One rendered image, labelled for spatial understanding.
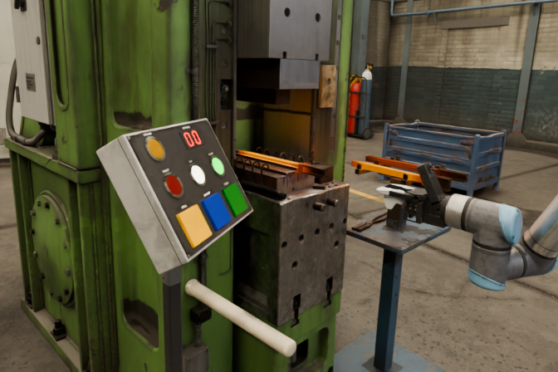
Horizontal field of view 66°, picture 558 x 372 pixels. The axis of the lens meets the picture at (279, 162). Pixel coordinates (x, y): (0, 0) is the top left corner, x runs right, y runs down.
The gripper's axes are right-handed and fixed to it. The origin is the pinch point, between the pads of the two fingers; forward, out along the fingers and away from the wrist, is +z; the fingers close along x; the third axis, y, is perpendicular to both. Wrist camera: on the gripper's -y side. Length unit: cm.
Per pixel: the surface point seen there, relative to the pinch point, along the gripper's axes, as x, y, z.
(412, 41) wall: 826, -105, 423
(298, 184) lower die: -1.3, 6.2, 33.0
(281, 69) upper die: -12.0, -33.3, 33.0
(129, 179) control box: -73, -11, 15
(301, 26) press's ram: -3, -47, 33
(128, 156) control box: -73, -16, 15
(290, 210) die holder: -11.8, 11.9, 27.0
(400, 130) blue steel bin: 360, 35, 186
